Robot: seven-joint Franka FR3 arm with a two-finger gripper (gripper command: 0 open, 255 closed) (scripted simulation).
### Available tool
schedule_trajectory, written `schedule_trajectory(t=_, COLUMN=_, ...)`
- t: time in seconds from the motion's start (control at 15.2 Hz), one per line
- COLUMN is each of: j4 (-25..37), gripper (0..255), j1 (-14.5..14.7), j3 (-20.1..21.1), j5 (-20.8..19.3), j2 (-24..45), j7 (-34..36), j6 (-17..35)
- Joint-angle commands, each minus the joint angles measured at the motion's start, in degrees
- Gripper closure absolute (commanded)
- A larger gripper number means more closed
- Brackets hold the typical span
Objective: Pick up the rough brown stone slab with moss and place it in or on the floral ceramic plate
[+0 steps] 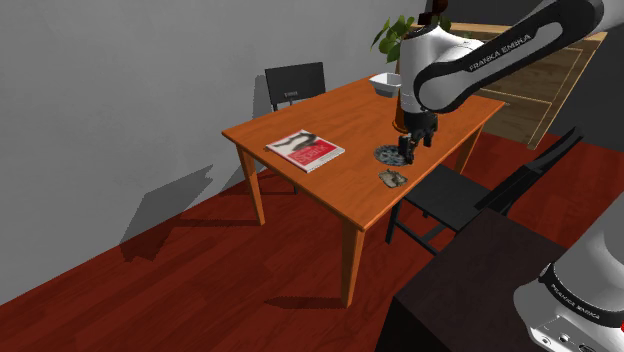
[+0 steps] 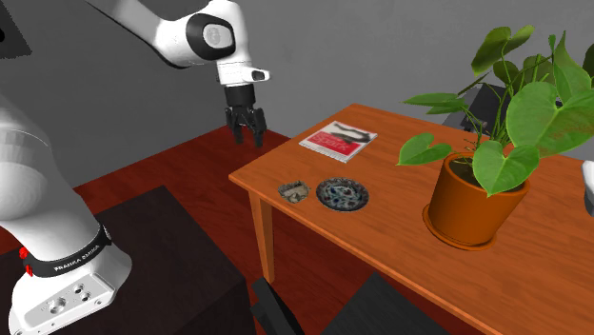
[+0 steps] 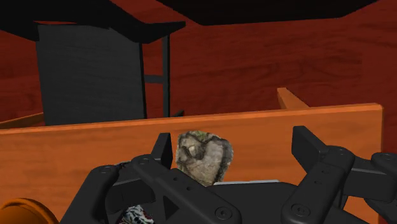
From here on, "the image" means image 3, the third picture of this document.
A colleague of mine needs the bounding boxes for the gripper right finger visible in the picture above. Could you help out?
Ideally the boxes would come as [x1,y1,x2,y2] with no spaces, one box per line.
[280,125,397,224]

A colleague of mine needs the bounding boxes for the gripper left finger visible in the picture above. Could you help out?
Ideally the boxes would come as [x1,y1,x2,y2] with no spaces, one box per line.
[60,132,242,224]

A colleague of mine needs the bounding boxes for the grey beige lumpy rock figure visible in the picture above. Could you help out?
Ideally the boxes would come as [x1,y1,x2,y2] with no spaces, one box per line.
[175,130,234,187]

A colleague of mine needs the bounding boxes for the black white red patterned object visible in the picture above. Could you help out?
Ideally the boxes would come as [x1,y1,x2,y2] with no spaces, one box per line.
[116,204,156,224]

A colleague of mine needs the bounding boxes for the orange wooden furniture piece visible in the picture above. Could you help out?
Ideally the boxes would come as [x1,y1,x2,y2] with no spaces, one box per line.
[0,87,384,224]

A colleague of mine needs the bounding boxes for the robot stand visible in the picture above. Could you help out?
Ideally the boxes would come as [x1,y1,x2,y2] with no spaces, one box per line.
[35,24,148,127]

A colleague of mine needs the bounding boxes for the orange round object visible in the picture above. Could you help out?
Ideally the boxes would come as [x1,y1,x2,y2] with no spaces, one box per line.
[0,197,60,224]

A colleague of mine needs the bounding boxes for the black table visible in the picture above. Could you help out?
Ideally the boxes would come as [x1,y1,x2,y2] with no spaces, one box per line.
[0,0,187,118]

